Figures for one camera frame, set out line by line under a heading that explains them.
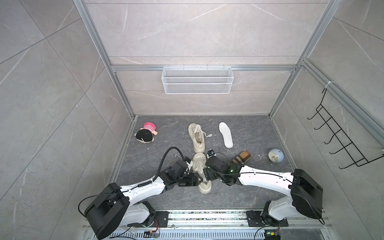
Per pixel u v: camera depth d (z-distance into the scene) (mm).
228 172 597
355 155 610
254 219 730
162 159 658
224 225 730
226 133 1077
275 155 887
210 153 737
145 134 973
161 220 733
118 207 410
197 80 1006
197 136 1036
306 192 419
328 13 704
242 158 927
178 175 662
